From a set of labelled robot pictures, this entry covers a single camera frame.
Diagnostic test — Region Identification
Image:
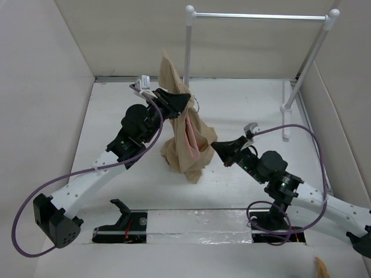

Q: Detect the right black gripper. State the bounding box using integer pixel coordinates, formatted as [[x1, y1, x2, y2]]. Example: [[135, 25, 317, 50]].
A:
[[210, 134, 265, 184]]

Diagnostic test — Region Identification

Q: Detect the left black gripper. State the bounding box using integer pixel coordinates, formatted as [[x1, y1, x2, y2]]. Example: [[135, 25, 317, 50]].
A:
[[142, 89, 190, 144]]

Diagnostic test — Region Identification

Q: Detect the pink clothes hanger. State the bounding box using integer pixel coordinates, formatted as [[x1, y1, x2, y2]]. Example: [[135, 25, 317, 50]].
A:
[[185, 116, 200, 161]]

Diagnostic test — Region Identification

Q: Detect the beige t shirt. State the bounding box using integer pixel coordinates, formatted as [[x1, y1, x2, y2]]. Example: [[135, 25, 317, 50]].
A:
[[158, 51, 217, 184]]

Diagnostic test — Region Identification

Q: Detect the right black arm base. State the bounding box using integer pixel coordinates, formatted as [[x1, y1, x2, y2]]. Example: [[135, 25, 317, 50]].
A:
[[246, 201, 306, 246]]

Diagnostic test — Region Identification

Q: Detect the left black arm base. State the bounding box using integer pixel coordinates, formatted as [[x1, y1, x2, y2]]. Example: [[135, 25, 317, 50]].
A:
[[92, 199, 148, 244]]

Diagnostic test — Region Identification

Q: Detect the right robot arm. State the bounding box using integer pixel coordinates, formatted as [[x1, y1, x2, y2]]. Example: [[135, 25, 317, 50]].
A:
[[211, 137, 370, 258]]

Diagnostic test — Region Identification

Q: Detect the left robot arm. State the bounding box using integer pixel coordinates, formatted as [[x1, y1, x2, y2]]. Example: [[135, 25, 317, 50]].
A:
[[33, 88, 191, 248]]

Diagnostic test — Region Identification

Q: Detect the tan object at edge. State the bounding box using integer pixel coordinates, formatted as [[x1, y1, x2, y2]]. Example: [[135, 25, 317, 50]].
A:
[[315, 257, 330, 278]]

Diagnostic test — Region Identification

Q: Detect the white metal clothes rack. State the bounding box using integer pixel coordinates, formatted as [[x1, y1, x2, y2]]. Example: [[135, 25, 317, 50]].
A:
[[183, 5, 340, 125]]

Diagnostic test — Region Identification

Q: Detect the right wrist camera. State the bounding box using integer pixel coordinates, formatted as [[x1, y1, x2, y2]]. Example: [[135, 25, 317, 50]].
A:
[[243, 122, 260, 142]]

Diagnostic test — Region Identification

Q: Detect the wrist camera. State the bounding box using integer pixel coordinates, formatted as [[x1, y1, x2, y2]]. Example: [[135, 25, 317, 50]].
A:
[[134, 75, 150, 90], [243, 122, 260, 142]]

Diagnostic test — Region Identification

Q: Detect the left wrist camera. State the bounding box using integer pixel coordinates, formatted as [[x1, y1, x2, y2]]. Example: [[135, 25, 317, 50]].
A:
[[134, 75, 150, 90]]

